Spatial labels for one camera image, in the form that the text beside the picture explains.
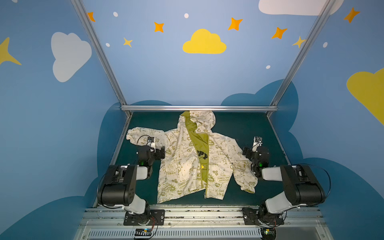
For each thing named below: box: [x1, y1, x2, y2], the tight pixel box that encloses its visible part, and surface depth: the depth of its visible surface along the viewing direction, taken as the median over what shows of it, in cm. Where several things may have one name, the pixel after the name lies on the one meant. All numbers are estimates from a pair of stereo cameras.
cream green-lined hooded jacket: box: [126, 110, 259, 204], surface depth 92 cm
